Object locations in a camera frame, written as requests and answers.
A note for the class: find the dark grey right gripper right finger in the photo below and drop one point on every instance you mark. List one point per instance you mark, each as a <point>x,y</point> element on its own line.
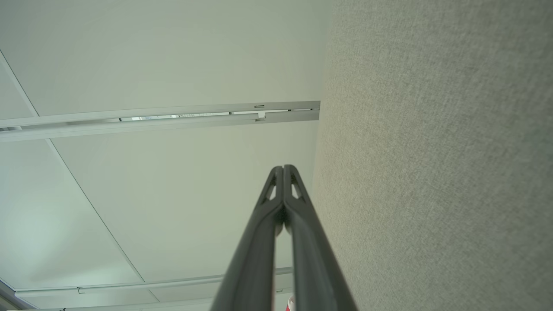
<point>315,276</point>

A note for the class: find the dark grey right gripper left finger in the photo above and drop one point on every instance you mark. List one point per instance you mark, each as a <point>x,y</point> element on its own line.
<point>250,268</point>

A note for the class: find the wide aluminium ceiling track rail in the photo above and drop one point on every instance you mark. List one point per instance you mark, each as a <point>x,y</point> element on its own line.
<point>173,125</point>

